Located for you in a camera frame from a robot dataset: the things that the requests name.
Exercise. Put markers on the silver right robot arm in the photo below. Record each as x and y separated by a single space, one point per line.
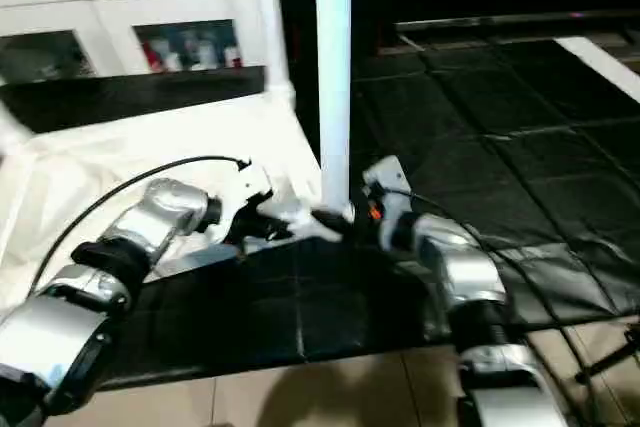
460 277

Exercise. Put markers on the white plastic table top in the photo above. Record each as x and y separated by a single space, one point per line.
100 167

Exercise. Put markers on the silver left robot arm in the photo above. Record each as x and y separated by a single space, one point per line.
130 247

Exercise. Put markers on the flat white board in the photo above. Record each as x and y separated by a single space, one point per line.
600 69

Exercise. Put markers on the white glass-door cabinet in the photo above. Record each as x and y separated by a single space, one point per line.
110 7

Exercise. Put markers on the long black bar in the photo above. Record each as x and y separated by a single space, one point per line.
520 23

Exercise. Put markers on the black work mat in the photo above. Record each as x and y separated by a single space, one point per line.
500 237

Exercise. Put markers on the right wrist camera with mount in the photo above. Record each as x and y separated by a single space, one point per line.
385 182

